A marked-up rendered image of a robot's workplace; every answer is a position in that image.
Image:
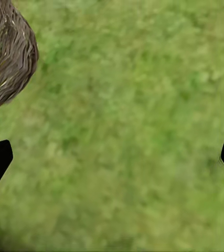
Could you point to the wicker basket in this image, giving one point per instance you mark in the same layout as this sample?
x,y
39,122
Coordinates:
x,y
19,52

